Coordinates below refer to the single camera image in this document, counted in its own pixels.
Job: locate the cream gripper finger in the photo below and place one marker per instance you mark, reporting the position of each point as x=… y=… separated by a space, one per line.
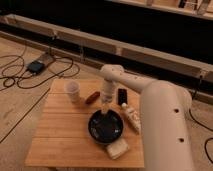
x=105 y=109

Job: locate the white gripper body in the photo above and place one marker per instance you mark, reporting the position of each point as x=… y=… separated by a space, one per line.
x=107 y=91

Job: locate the dark ceramic bowl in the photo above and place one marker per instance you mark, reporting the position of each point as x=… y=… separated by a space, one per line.
x=105 y=128

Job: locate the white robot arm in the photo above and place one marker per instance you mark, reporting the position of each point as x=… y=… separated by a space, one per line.
x=163 y=106

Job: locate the black rectangular device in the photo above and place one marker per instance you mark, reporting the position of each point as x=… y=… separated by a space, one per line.
x=122 y=96

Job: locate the beige folded sponge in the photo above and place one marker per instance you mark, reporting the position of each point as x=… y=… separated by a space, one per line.
x=117 y=148

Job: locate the wooden side table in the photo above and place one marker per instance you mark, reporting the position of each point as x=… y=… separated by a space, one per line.
x=62 y=138

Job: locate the long wooden beam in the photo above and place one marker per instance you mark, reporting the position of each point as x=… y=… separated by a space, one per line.
x=141 y=54

